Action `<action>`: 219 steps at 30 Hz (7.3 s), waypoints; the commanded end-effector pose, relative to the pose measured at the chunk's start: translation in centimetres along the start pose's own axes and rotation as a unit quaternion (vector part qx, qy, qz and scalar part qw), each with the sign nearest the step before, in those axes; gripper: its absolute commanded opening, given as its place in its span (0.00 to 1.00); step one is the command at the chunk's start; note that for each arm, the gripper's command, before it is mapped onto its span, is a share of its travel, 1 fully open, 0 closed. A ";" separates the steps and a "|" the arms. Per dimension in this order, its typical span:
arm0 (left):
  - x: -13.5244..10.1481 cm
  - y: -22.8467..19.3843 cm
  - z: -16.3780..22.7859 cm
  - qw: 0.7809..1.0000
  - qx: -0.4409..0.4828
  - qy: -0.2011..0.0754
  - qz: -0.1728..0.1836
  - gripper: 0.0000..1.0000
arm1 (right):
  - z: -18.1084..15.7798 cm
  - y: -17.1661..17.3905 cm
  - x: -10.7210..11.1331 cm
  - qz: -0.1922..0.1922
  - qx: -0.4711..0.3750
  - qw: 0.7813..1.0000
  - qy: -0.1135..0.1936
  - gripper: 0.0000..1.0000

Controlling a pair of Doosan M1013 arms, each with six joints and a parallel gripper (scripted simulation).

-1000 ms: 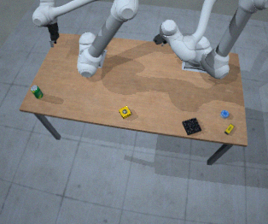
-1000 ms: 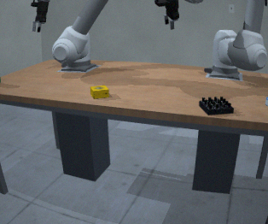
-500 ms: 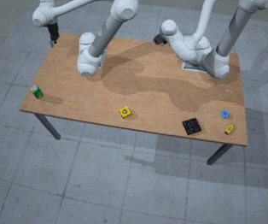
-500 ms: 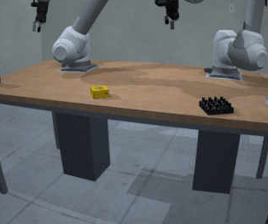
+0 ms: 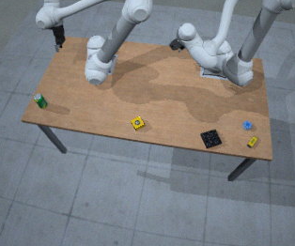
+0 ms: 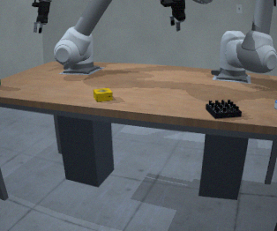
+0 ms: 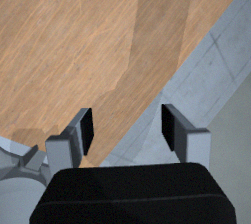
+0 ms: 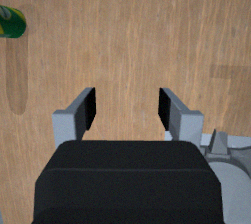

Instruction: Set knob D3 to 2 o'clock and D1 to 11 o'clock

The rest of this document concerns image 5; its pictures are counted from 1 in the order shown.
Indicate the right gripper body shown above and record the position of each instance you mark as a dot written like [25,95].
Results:
[58,30]

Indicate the green and yellow drink can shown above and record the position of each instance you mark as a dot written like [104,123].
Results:
[41,102]

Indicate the black knob panel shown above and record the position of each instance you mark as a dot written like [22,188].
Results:
[209,140]

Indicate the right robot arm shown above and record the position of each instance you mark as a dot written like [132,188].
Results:
[99,55]

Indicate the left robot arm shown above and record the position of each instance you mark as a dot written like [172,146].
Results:
[238,68]

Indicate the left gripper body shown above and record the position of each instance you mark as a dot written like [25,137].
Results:
[174,45]

